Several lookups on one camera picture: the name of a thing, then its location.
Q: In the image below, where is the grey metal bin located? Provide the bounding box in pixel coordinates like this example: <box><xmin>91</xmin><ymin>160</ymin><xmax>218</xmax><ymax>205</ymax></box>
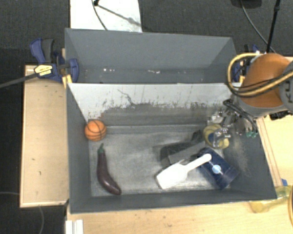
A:
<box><xmin>64</xmin><ymin>28</ymin><xmax>278</xmax><ymax>214</ymax></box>

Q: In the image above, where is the dark flat block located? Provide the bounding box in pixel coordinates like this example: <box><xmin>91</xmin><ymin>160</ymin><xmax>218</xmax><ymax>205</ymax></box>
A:
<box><xmin>159</xmin><ymin>130</ymin><xmax>206</xmax><ymax>168</ymax></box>

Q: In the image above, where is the purple toy eggplant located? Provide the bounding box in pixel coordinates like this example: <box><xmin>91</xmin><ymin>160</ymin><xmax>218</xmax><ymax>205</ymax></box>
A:
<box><xmin>96</xmin><ymin>143</ymin><xmax>122</xmax><ymax>195</ymax></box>

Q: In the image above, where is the white plastic scoop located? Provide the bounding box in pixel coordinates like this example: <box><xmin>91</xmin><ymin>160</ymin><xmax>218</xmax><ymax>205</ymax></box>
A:
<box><xmin>156</xmin><ymin>153</ymin><xmax>213</xmax><ymax>190</ymax></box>

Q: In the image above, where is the pale wood board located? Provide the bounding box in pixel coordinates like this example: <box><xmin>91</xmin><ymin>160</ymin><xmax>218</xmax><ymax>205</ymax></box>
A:
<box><xmin>20</xmin><ymin>64</ymin><xmax>70</xmax><ymax>208</ymax></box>

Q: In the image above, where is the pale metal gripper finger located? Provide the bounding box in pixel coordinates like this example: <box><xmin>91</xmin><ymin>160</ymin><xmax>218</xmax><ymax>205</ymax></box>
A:
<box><xmin>213</xmin><ymin>127</ymin><xmax>231</xmax><ymax>138</ymax></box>
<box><xmin>216</xmin><ymin>136</ymin><xmax>231</xmax><ymax>148</ymax></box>

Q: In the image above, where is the yellow and blue round toy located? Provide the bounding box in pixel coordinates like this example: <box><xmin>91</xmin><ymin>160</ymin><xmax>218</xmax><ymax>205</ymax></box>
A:
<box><xmin>202</xmin><ymin>123</ymin><xmax>230</xmax><ymax>150</ymax></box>

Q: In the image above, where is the clear blue plastic cup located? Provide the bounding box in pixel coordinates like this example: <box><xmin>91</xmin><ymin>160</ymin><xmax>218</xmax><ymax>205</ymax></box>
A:
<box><xmin>196</xmin><ymin>147</ymin><xmax>240</xmax><ymax>190</ymax></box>

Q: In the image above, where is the orange toy basketball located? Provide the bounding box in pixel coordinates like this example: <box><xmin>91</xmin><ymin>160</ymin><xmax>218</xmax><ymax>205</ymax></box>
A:
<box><xmin>84</xmin><ymin>119</ymin><xmax>107</xmax><ymax>142</ymax></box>

